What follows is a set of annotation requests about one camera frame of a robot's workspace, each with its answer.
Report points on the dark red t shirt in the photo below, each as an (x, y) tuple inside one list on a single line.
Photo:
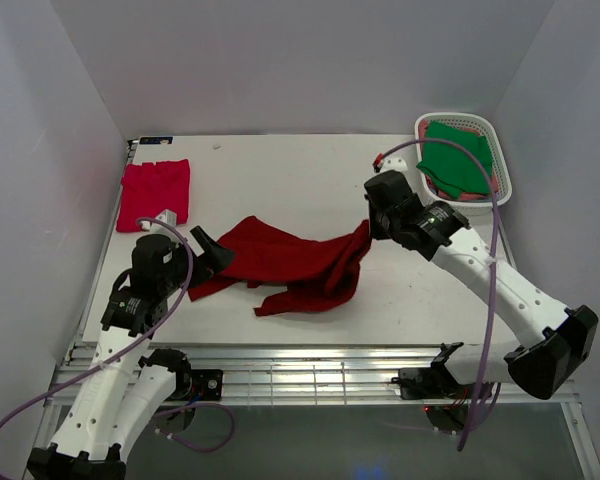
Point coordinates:
[(318, 275)]

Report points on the folded pink t shirt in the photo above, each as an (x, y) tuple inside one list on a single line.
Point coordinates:
[(150, 188)]

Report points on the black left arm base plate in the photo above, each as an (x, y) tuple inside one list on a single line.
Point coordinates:
[(198, 385)]

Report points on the green t shirt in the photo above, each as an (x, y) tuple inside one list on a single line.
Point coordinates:
[(455, 160)]

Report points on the aluminium frame rails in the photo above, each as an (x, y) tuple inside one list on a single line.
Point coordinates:
[(297, 376)]

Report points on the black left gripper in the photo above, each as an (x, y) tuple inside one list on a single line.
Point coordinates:
[(215, 257)]

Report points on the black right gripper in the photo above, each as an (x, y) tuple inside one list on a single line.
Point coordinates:
[(375, 230)]

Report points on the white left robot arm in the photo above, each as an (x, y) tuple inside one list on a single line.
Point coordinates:
[(127, 381)]

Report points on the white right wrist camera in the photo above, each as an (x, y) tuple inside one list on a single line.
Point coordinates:
[(384, 163)]

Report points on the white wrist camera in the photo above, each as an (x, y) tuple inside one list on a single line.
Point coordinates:
[(164, 223), (384, 163)]

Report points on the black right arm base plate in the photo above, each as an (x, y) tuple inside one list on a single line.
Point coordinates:
[(450, 375)]

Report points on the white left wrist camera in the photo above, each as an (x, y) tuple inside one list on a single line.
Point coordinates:
[(164, 223)]

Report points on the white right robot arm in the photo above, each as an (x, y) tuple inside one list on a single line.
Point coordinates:
[(554, 339)]

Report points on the blue white label sticker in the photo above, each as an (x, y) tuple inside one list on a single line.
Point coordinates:
[(155, 140)]

